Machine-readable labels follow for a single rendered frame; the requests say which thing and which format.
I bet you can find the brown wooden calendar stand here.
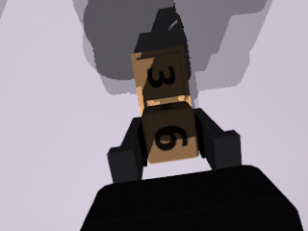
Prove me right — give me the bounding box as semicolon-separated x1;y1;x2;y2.
131;46;192;115

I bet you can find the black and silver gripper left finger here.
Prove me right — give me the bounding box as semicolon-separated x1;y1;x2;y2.
107;116;148;183

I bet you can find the orange number cube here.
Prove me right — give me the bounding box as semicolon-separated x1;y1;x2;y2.
141;101;199;164
137;52;186;101

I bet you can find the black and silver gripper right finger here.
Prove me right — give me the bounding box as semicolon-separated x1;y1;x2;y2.
194;108;242;169

